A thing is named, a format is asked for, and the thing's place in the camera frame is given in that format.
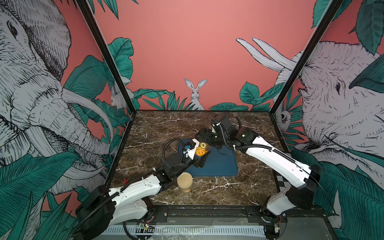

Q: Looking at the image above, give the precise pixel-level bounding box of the black white checkerboard plate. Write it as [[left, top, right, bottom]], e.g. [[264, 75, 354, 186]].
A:
[[275, 172, 290, 192]]

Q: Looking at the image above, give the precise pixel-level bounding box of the jar with beige lid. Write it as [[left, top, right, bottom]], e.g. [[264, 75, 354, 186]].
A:
[[177, 173, 193, 193]]

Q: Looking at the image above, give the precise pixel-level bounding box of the teal rectangular tray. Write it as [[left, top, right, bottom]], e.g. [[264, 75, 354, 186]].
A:
[[178, 139, 238, 177]]

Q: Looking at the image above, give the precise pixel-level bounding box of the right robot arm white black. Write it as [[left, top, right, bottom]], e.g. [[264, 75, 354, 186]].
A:
[[196, 115, 322, 223]]

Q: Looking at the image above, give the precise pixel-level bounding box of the black front mounting rail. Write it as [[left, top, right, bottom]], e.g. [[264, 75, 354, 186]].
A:
[[124, 205, 326, 225]]

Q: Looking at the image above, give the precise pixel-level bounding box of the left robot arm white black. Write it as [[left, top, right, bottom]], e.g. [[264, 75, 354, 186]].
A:
[[70, 139, 211, 240]]

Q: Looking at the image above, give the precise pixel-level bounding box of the white slotted cable duct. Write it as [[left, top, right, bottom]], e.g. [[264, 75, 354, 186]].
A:
[[103, 225, 266, 238]]

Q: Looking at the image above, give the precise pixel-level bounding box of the clear jar of cookies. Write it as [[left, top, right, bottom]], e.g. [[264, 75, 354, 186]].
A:
[[195, 142, 211, 157]]

